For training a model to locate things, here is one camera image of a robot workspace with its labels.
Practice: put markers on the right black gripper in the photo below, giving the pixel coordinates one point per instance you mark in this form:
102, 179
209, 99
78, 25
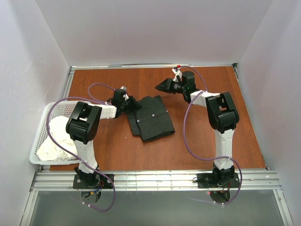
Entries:
170, 85

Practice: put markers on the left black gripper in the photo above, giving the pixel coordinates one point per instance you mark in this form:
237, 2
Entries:
130, 103

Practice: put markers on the dark pinstriped long sleeve shirt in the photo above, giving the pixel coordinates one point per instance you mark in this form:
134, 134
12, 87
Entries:
151, 121

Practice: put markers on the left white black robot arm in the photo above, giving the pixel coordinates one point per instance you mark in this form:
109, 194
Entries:
83, 123

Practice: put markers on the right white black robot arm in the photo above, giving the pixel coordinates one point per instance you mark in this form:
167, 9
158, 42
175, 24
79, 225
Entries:
223, 118

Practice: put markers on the white plastic laundry basket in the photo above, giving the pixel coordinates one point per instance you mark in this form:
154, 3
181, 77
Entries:
64, 108

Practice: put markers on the white shirt in basket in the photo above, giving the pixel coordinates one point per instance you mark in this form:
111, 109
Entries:
49, 151

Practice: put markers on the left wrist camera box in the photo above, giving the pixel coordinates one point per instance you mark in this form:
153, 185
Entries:
120, 95

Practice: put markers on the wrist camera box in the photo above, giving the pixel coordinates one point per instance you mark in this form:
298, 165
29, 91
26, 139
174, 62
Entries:
185, 78
120, 95

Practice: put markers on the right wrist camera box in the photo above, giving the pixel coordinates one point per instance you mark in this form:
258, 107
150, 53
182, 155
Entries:
185, 78

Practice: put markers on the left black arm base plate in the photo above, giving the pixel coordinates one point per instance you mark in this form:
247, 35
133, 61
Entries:
95, 182

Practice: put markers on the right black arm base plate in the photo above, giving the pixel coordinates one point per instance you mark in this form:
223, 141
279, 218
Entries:
206, 180

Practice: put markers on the aluminium front frame rail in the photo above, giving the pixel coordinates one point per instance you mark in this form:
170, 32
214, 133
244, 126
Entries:
157, 198

